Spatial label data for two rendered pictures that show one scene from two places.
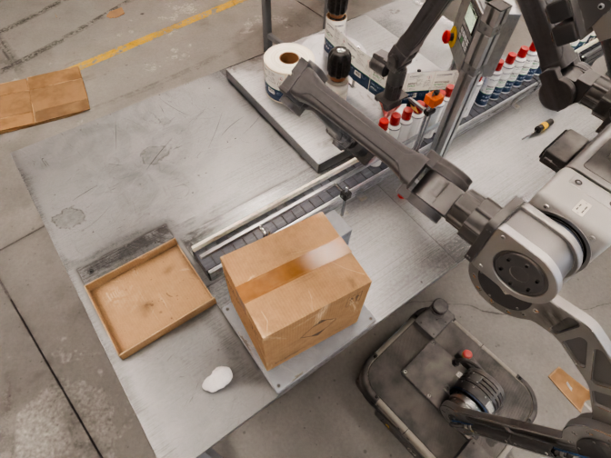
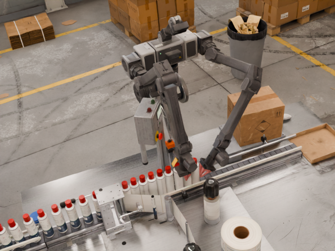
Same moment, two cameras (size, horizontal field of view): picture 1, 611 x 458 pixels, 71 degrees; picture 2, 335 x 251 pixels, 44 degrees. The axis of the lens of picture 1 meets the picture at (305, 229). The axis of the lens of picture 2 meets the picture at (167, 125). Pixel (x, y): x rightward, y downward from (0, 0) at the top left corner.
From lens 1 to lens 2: 2.86 m
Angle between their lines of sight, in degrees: 83
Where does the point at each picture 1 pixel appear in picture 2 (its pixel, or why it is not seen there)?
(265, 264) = (266, 101)
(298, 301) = not seen: hidden behind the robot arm
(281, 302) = (261, 92)
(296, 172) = (243, 193)
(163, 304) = (312, 141)
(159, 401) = (307, 116)
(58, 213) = not seen: outside the picture
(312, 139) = (230, 202)
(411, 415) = not seen: hidden behind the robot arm
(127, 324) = (327, 136)
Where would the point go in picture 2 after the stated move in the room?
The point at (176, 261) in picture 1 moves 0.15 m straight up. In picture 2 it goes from (310, 156) to (313, 139)
